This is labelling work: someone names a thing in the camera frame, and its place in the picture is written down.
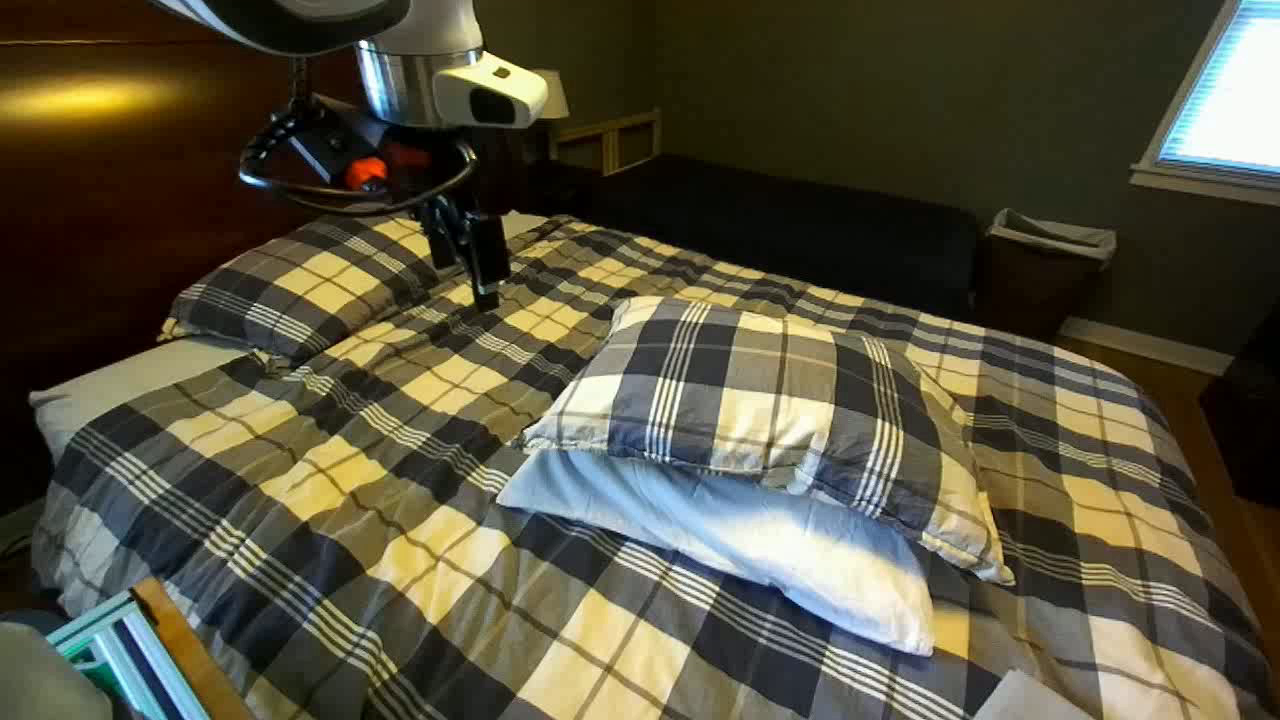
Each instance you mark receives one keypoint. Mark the table lamp white shade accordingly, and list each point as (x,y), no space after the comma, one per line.
(552,96)

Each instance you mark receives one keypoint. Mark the checked plaid comforter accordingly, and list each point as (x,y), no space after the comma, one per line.
(334,532)

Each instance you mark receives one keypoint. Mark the large checked pillow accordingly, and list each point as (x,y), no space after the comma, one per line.
(763,402)

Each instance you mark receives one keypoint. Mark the white bed sheet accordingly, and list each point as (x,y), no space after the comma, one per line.
(122,380)

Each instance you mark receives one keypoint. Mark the teal wooden frame stand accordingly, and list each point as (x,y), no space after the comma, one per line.
(132,652)

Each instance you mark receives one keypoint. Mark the small checked pillow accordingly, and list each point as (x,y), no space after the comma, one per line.
(303,286)

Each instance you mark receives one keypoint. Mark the bright window white frame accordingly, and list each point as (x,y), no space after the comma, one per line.
(1223,102)

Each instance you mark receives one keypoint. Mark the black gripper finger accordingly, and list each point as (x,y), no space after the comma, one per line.
(443,232)
(487,254)

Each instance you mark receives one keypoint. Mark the brown lined waste bin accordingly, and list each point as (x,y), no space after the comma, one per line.
(1045,265)

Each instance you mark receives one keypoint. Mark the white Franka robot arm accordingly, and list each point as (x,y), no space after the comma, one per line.
(413,40)

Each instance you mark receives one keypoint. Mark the dark futon sofa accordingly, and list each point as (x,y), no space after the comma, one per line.
(802,225)

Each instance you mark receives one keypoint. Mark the light wooden shelf box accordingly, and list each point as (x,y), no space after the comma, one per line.
(605,143)

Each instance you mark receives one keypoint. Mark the white pillow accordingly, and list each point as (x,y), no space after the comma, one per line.
(747,532)

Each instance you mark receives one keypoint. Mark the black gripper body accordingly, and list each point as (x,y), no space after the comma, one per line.
(321,143)

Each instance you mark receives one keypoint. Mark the black dresser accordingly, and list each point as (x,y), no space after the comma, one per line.
(1245,413)

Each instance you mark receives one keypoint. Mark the dark wooden headboard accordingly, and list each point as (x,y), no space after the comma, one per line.
(107,203)

